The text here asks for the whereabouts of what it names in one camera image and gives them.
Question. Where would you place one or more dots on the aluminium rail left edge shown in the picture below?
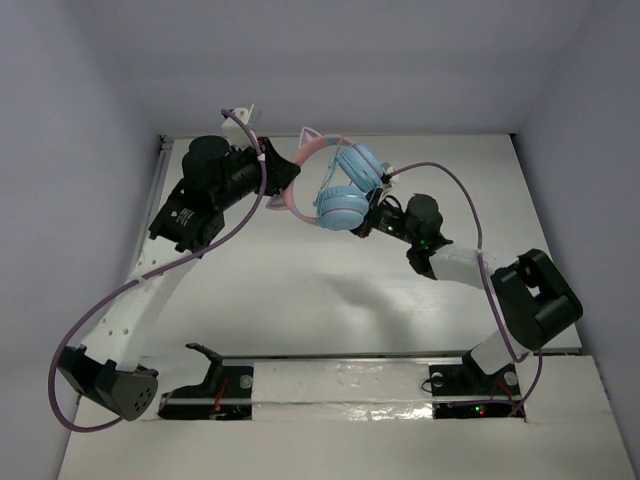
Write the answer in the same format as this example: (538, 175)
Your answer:
(164, 153)

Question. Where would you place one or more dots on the white foam front panel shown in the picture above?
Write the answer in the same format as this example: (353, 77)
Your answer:
(359, 391)

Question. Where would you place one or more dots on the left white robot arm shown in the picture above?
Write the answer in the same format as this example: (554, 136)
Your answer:
(219, 190)

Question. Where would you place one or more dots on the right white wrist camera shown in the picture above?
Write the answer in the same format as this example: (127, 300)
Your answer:
(388, 179)

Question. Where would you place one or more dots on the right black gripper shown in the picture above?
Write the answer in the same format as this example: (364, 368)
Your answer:
(375, 203)

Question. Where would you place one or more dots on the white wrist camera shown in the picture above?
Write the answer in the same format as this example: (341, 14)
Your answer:
(388, 179)
(238, 129)

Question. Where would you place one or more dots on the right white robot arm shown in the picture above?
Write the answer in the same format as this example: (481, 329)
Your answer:
(529, 296)

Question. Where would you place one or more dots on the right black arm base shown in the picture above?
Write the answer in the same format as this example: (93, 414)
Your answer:
(462, 391)

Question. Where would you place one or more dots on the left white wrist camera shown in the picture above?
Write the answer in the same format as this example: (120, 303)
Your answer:
(238, 129)

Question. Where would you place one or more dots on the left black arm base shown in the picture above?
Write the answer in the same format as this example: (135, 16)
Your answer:
(223, 394)

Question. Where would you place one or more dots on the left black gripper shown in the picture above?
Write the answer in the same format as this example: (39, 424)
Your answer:
(267, 167)

